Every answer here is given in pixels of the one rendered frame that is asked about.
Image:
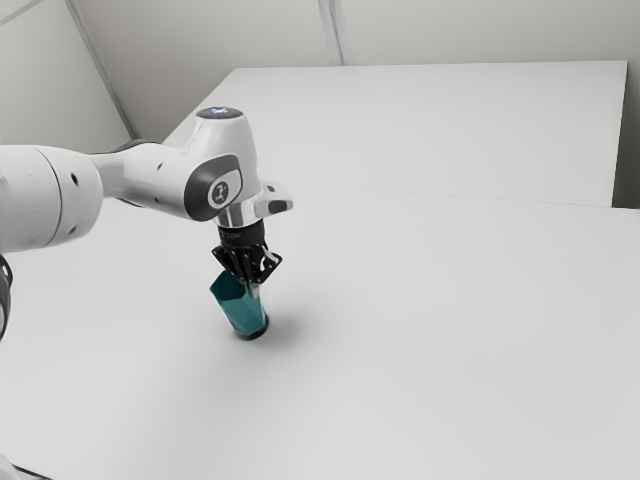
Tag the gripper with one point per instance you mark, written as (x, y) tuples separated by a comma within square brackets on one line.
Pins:
[(243, 243)]

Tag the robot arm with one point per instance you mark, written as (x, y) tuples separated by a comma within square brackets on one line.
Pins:
[(150, 170)]

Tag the teal faceted mug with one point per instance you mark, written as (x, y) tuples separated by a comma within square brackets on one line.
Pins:
[(242, 310)]

